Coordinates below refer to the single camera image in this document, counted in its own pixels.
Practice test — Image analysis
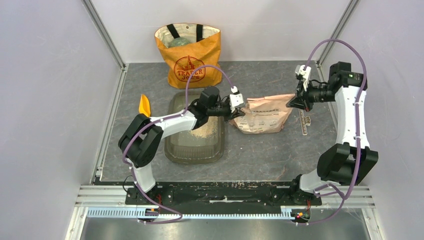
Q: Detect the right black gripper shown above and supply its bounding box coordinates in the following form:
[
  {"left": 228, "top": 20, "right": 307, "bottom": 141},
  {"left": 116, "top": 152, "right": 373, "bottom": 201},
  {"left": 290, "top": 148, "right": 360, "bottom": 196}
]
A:
[{"left": 286, "top": 77, "right": 336, "bottom": 112}]

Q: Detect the torn bag top strip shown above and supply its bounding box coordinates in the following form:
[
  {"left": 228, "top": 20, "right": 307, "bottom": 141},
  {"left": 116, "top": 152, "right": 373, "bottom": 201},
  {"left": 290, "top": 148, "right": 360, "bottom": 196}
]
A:
[{"left": 298, "top": 109, "right": 311, "bottom": 136}]

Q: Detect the pink litter bag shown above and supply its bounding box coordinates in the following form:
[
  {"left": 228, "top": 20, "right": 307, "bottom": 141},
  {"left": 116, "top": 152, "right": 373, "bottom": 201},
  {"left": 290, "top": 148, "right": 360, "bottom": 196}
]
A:
[{"left": 229, "top": 93, "right": 295, "bottom": 134}]

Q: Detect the grey translucent litter box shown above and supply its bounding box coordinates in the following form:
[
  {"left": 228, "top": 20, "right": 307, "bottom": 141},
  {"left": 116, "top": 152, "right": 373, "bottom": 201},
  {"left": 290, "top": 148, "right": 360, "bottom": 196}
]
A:
[{"left": 163, "top": 91, "right": 226, "bottom": 165}]

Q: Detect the orange plastic scoop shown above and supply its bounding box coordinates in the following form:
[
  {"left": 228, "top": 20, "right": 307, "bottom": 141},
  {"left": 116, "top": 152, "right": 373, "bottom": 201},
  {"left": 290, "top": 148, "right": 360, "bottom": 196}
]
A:
[{"left": 138, "top": 94, "right": 151, "bottom": 118}]

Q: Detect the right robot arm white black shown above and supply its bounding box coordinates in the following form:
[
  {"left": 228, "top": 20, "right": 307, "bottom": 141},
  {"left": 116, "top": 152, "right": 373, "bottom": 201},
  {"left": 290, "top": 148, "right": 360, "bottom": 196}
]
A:
[{"left": 286, "top": 61, "right": 379, "bottom": 205}]

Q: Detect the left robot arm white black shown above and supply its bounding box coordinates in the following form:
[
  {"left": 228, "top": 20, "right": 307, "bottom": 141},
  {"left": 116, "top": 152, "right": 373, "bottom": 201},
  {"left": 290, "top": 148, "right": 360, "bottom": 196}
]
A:
[{"left": 117, "top": 86, "right": 245, "bottom": 204}]

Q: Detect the beige litter granule pile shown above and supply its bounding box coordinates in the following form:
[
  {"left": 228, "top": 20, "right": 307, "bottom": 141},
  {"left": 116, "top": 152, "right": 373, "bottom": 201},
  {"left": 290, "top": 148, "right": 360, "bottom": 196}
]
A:
[{"left": 189, "top": 116, "right": 219, "bottom": 139}]

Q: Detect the orange Trader Joe's bag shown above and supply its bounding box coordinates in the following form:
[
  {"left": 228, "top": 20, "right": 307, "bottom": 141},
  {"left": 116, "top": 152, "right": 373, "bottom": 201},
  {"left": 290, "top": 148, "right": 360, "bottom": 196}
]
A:
[{"left": 154, "top": 23, "right": 222, "bottom": 89}]

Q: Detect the green bundle inside bag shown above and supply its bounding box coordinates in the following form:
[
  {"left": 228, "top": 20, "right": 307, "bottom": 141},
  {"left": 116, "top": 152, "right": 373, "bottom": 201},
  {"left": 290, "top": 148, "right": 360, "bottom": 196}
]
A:
[{"left": 168, "top": 37, "right": 191, "bottom": 48}]

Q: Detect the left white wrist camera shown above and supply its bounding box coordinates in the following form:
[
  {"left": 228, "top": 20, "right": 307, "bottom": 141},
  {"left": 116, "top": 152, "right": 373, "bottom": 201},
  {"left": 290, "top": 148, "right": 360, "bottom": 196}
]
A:
[{"left": 229, "top": 86, "right": 245, "bottom": 112}]

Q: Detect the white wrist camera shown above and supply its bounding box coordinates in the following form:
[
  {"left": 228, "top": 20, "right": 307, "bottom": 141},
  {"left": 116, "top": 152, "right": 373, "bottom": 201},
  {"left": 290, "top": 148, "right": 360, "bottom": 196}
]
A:
[
  {"left": 295, "top": 65, "right": 312, "bottom": 91},
  {"left": 229, "top": 86, "right": 245, "bottom": 112}
]

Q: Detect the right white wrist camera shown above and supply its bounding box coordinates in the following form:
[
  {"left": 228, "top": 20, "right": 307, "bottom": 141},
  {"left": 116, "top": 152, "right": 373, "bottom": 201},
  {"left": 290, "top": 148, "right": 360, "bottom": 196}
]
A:
[{"left": 295, "top": 65, "right": 312, "bottom": 91}]

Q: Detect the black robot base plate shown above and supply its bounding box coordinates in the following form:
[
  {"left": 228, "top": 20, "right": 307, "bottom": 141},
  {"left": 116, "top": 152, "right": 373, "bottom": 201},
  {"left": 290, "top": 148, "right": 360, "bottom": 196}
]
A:
[{"left": 125, "top": 180, "right": 323, "bottom": 216}]

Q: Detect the right aluminium corner post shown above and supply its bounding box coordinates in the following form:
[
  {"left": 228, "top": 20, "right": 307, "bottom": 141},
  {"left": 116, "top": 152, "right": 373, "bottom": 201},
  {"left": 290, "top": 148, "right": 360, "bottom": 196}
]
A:
[{"left": 316, "top": 0, "right": 360, "bottom": 67}]

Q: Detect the aluminium corner post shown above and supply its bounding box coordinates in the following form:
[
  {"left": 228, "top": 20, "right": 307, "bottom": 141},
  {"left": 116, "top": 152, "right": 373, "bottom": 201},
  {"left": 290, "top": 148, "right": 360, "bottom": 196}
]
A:
[
  {"left": 316, "top": 0, "right": 360, "bottom": 67},
  {"left": 82, "top": 0, "right": 126, "bottom": 70}
]

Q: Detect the left aluminium corner post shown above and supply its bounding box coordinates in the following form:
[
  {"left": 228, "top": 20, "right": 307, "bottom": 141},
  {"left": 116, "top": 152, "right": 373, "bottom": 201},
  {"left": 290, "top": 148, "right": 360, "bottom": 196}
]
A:
[{"left": 82, "top": 0, "right": 126, "bottom": 70}]

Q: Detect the slotted cable duct rail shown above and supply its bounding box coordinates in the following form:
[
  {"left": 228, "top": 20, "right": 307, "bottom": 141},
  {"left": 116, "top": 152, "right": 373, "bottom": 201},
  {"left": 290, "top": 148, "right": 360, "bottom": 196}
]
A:
[{"left": 86, "top": 206, "right": 294, "bottom": 220}]

